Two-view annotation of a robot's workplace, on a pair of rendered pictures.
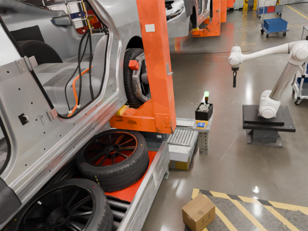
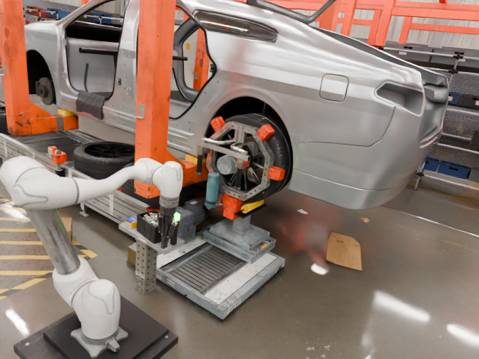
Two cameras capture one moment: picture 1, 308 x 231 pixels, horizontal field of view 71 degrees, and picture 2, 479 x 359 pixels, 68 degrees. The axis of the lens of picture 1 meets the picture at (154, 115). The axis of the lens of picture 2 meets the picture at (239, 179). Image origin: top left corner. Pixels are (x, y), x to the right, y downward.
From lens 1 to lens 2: 365 cm
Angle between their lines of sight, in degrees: 86
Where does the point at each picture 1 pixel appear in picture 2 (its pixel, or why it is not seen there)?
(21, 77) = (127, 60)
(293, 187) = not seen: outside the picture
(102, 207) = (92, 158)
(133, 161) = not seen: hidden behind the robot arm
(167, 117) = not seen: hidden behind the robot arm
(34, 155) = (117, 105)
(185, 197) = (93, 246)
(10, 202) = (98, 112)
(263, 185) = (24, 307)
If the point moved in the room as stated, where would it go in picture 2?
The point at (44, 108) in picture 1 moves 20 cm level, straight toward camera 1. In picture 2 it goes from (130, 85) to (106, 83)
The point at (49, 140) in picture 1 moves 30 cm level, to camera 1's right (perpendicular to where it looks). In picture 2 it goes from (125, 107) to (109, 112)
